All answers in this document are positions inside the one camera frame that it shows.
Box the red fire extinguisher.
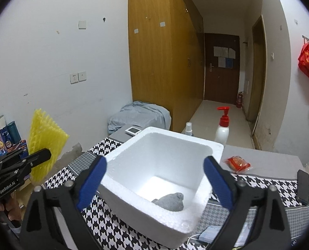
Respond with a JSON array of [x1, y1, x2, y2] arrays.
[[236, 91, 243, 108]]

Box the small clear spray bottle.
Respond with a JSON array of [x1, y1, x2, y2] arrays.
[[184, 122, 193, 136]]

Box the houndstooth table runner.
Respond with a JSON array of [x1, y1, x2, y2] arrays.
[[43, 136, 309, 250]]

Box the wall socket pair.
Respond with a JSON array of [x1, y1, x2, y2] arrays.
[[69, 71, 87, 84]]

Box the red snack packet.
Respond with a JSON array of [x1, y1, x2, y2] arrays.
[[224, 156, 251, 173]]

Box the dark brown entrance door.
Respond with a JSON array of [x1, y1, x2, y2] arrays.
[[204, 33, 240, 104]]

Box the blue face mask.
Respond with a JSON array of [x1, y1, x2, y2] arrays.
[[187, 224, 250, 249]]

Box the yellow foam net sheet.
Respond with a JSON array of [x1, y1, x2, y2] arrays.
[[27, 109, 69, 183]]

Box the black smartphone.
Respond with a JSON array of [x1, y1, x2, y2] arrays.
[[296, 170, 309, 205]]

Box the grey sock cloth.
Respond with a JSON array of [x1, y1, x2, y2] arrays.
[[152, 192, 184, 212]]

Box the wooden wardrobe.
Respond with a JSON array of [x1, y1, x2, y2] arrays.
[[128, 0, 205, 132]]

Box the white styrofoam box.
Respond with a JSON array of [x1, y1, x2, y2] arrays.
[[99, 127, 224, 249]]

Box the white pump bottle red cap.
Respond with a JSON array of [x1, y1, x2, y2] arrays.
[[214, 106, 230, 146]]

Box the toiletry bottles on shelf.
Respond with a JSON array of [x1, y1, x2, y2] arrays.
[[0, 115, 29, 159]]

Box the light blue cloth-covered stool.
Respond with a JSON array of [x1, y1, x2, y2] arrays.
[[108, 100, 171, 134]]

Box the person's left hand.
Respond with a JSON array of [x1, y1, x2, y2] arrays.
[[0, 196, 22, 222]]

